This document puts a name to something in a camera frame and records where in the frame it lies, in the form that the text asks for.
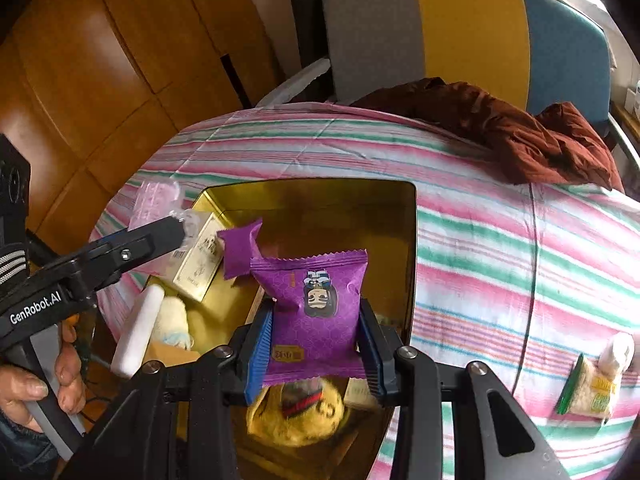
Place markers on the wooden wardrobe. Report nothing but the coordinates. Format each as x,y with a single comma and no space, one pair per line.
100,60

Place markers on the small white plush toy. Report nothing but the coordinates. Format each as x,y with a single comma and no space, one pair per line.
617,352

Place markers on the purple cartoon snack packet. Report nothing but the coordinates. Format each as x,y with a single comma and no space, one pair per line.
315,330

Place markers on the green labelled snack packet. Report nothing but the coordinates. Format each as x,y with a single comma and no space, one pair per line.
595,390

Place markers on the brown crumpled garment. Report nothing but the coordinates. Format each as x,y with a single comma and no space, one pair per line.
525,140

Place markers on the white rolled sock blue cuff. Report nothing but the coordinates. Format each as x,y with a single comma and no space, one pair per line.
172,317

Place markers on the yellow plush toy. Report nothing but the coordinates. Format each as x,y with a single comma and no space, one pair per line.
300,425

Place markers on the cream carton box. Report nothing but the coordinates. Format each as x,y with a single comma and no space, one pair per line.
197,270

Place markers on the person's left hand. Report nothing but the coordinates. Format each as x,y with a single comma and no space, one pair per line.
25,395

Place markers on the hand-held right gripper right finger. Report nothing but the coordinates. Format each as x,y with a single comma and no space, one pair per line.
372,355

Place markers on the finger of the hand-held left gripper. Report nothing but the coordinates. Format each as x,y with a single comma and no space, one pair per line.
135,252
112,238

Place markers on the person's left forearm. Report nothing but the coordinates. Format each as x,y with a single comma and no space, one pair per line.
20,452

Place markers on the small purple snack packet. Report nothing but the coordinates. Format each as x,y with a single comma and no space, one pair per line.
239,252

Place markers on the white bed rail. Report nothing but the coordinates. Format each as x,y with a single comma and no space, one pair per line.
295,85
625,140

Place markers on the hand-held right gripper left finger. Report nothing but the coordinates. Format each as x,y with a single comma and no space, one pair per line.
255,355

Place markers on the gold metal tin box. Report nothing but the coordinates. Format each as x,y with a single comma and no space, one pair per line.
325,215

